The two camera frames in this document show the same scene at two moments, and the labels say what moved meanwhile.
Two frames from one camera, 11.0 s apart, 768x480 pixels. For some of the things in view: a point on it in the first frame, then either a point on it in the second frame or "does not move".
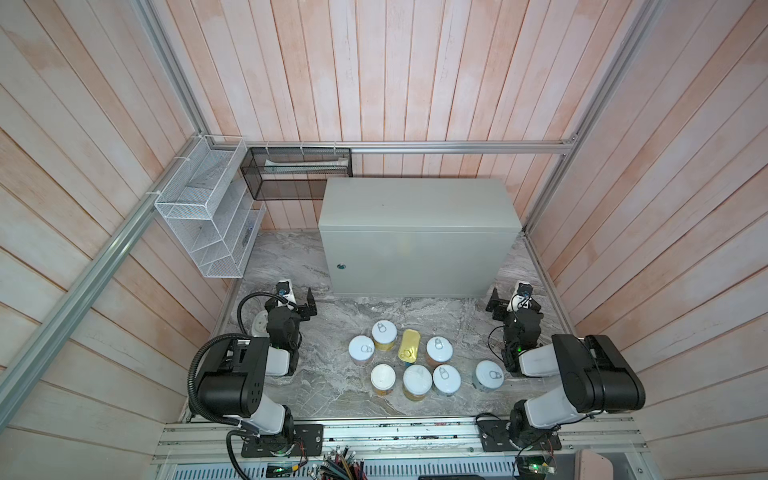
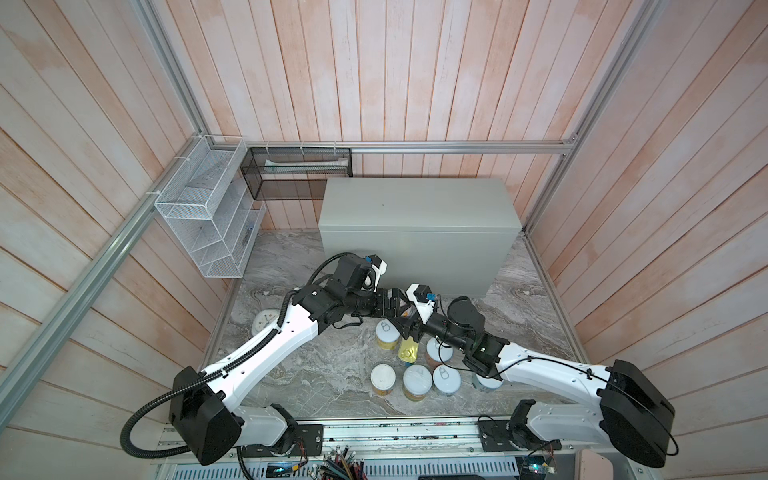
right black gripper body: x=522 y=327 → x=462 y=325
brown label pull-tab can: x=439 y=350 does not move
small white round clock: x=259 y=325 does not move
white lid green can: x=383 y=377 does not move
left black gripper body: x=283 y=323 → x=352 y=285
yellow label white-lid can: x=384 y=334 does not move
